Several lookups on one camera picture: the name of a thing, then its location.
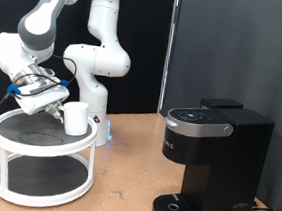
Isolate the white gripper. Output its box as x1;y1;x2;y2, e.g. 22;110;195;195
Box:
13;79;73;124

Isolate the white ceramic mug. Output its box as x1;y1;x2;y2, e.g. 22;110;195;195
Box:
54;99;92;139

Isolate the silver Keurig lid handle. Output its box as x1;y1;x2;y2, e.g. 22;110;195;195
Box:
161;114;236;142

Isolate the black Keurig coffee machine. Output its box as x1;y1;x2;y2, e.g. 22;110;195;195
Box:
151;92;278;211

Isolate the white two-tier turntable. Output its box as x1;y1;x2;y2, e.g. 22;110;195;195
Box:
0;103;101;211

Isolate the black backdrop curtain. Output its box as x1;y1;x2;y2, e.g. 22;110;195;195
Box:
0;0;176;133

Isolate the silver vertical pole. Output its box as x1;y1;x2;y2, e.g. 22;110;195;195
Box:
156;0;182;116

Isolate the grey partition board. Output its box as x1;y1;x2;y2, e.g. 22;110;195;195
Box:
150;0;282;211

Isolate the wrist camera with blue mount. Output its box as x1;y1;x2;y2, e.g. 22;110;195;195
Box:
6;83;23;97

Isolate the black power cord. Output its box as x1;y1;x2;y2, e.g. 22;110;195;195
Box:
250;201;276;211

